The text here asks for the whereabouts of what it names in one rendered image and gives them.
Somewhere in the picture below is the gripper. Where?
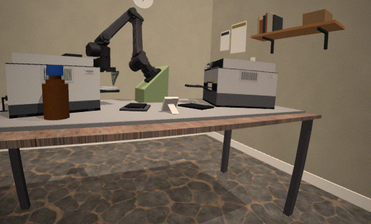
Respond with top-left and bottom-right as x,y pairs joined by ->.
100,57 -> 119,86

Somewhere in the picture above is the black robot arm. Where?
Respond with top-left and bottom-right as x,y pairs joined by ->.
86,7 -> 161,83

